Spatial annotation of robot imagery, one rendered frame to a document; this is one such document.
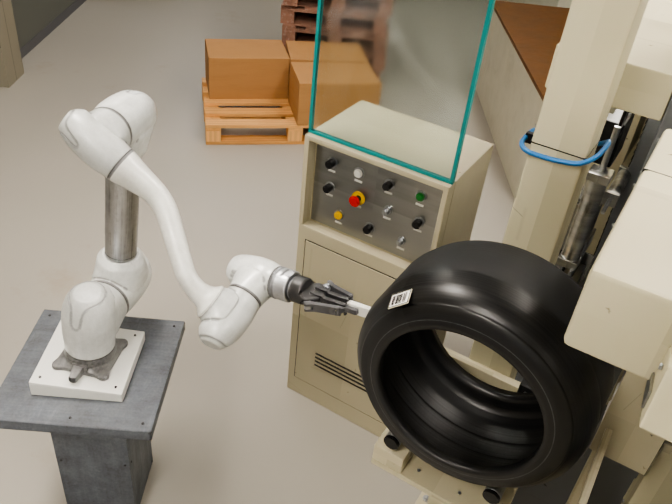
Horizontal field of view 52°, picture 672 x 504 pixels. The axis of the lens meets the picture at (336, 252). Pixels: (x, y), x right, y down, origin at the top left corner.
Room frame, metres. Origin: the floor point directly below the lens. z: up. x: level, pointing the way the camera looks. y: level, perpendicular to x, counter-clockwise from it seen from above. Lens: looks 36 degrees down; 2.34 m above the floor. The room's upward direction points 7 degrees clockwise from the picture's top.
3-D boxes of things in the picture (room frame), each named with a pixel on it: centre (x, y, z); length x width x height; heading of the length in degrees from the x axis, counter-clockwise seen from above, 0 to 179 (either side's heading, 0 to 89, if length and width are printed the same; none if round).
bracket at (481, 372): (1.41, -0.49, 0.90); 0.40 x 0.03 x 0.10; 62
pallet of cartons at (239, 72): (4.91, 0.50, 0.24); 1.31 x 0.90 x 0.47; 107
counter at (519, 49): (5.07, -1.48, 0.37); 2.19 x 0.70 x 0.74; 2
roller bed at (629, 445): (1.28, -0.85, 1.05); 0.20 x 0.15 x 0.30; 152
